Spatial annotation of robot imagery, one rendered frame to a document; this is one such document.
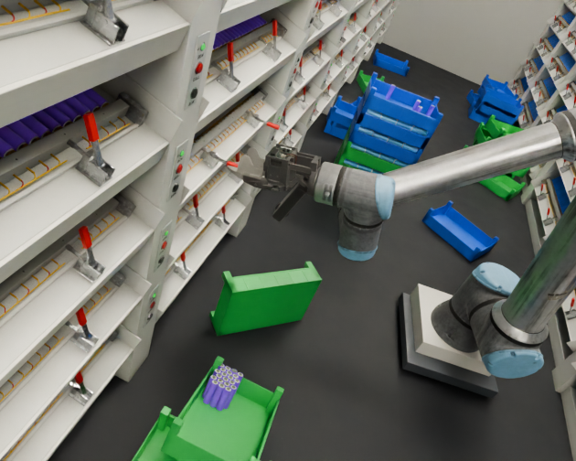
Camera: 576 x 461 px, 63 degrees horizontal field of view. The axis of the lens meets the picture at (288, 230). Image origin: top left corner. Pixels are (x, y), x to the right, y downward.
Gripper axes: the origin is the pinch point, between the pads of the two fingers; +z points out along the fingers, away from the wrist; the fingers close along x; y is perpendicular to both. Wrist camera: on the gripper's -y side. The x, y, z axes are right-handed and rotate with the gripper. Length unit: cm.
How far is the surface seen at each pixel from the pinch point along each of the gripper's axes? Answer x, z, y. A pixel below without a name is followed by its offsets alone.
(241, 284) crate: -2.3, -2.3, -37.0
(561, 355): -58, -111, -79
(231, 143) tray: -12.3, 6.1, 0.2
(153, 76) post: 27.4, 2.1, 28.4
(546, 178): -181, -114, -63
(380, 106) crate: -93, -22, -11
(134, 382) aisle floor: 27, 15, -54
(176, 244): 9.7, 10.4, -18.7
